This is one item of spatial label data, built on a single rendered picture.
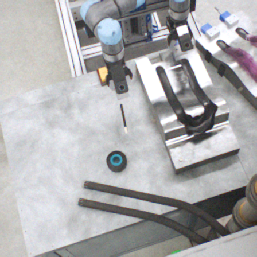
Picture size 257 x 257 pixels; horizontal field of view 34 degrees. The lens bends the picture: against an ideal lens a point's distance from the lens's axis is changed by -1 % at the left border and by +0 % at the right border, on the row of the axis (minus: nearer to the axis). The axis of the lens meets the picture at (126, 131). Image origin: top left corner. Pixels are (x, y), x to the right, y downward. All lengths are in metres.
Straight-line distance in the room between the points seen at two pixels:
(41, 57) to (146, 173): 1.57
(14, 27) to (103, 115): 1.60
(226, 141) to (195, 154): 0.13
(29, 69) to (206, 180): 1.70
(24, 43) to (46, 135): 1.42
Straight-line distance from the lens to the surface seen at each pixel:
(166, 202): 1.52
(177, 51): 1.79
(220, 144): 1.66
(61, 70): 2.92
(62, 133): 1.78
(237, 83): 1.81
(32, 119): 1.85
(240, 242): 0.94
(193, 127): 1.67
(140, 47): 2.68
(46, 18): 3.22
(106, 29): 1.38
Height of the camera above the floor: 2.38
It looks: 65 degrees down
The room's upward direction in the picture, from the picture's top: 11 degrees counter-clockwise
